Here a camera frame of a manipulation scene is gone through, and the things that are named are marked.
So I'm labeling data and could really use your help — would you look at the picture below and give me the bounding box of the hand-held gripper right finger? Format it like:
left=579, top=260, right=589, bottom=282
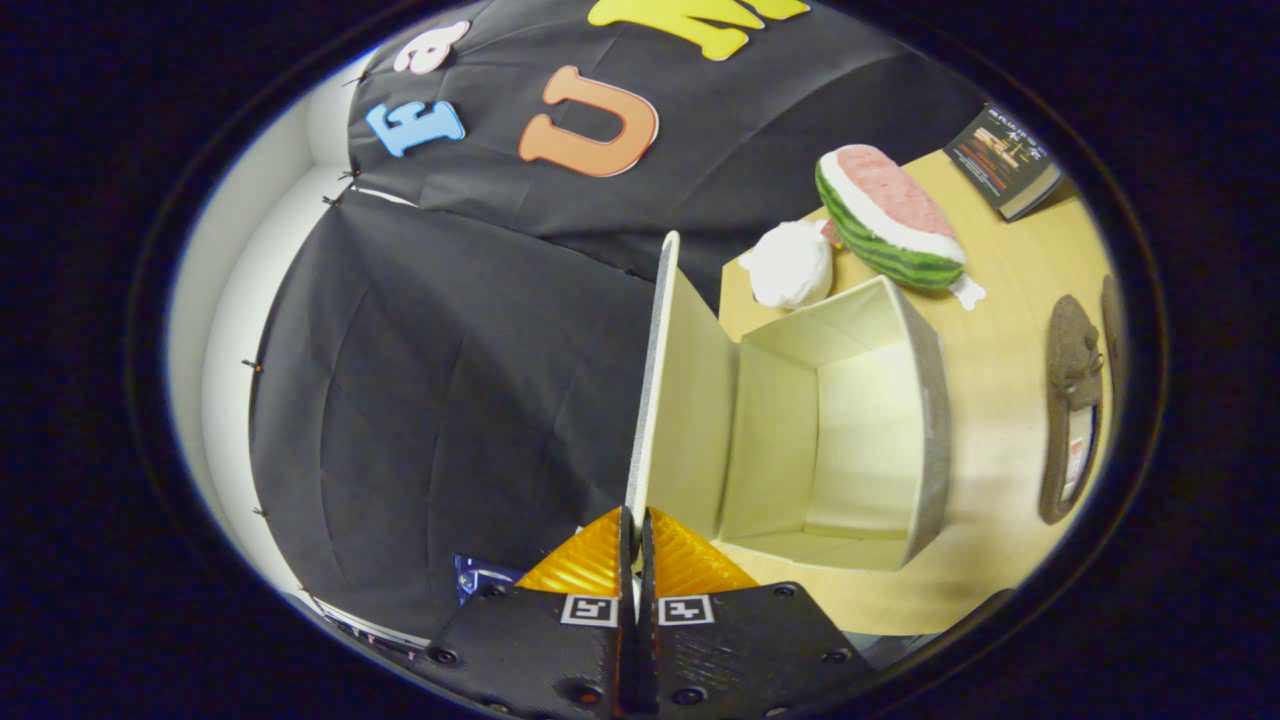
left=640, top=507, right=873, bottom=720

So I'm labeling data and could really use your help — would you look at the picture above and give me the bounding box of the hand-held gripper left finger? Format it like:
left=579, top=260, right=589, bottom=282
left=425, top=505, right=637, bottom=720

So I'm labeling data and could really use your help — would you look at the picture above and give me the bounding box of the grey fabric storage box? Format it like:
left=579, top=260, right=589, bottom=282
left=625, top=232, right=951, bottom=573

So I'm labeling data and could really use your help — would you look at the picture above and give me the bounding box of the brown fuzzy shoe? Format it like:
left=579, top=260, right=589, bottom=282
left=1038, top=295, right=1107, bottom=526
left=1100, top=275, right=1127, bottom=401

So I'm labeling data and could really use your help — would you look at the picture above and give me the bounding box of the blue printed card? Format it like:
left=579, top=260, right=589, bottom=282
left=455, top=553, right=523, bottom=607

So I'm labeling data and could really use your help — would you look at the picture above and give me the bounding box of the black backdrop cloth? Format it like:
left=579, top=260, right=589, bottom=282
left=250, top=0, right=991, bottom=641

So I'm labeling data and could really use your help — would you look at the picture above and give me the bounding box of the white plush toy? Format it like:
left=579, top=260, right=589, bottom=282
left=738, top=220, right=834, bottom=311

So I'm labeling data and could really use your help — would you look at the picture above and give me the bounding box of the watermelon slice plush toy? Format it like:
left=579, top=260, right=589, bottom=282
left=815, top=145, right=987, bottom=309

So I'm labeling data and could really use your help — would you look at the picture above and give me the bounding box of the black cover book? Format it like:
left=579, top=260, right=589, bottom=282
left=943, top=103, right=1063, bottom=221

